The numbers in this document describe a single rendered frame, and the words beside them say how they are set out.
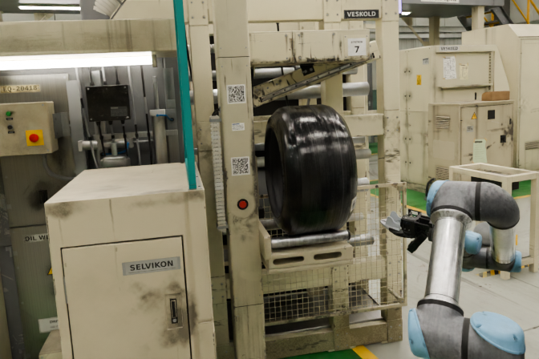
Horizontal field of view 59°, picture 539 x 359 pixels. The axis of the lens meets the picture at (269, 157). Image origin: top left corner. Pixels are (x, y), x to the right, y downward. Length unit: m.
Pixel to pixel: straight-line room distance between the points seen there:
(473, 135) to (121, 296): 5.44
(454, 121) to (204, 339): 5.17
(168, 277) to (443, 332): 0.71
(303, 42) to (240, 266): 1.04
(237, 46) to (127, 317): 1.08
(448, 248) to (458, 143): 4.82
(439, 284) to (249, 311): 0.99
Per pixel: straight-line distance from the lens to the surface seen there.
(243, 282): 2.06
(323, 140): 1.83
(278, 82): 2.34
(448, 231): 1.43
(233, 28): 1.92
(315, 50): 2.25
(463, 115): 6.19
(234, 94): 1.90
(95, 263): 1.33
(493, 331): 1.27
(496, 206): 1.49
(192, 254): 1.32
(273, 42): 2.21
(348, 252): 2.02
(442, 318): 1.31
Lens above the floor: 1.52
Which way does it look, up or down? 8 degrees down
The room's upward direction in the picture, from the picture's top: 3 degrees counter-clockwise
